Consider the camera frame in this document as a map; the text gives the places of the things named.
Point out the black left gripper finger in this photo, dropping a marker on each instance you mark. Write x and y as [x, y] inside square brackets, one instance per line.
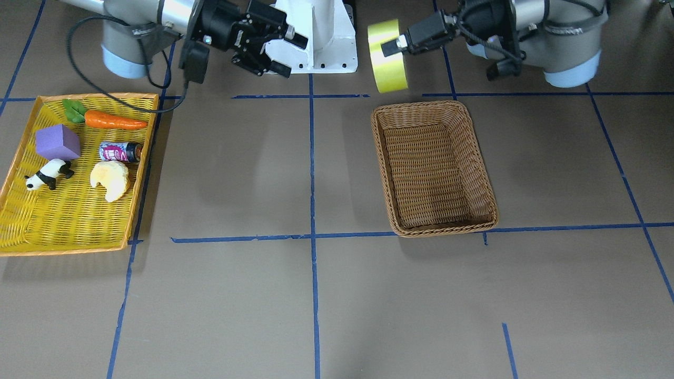
[399, 45]

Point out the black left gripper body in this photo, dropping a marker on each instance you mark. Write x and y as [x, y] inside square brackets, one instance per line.
[478, 21]

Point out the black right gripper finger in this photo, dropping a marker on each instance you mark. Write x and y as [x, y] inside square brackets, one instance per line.
[269, 49]

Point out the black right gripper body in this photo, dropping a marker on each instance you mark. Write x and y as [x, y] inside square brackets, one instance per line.
[217, 25]

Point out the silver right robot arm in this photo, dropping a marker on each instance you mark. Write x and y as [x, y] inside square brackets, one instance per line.
[135, 31]

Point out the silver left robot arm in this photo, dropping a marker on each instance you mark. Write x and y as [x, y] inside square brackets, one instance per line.
[560, 37]

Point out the brown wicker basket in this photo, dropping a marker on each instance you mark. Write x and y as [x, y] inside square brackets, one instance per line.
[433, 176]

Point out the pink labelled small can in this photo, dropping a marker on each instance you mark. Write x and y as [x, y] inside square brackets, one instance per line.
[129, 152]

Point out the orange toy carrot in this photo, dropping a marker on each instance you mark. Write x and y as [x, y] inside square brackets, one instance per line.
[78, 113]

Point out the pale yellow toy bread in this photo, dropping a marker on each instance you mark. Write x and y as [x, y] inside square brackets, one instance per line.
[113, 176]

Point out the purple foam cube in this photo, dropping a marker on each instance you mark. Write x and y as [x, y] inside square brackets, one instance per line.
[57, 141]

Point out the yellow woven tray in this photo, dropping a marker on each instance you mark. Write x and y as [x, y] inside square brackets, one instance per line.
[74, 218]

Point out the toy panda figure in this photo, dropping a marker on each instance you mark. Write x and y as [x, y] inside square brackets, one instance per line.
[48, 175]

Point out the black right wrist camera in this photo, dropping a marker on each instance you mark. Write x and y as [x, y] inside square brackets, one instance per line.
[194, 61]

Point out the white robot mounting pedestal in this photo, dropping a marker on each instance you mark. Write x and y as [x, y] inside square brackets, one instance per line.
[330, 29]

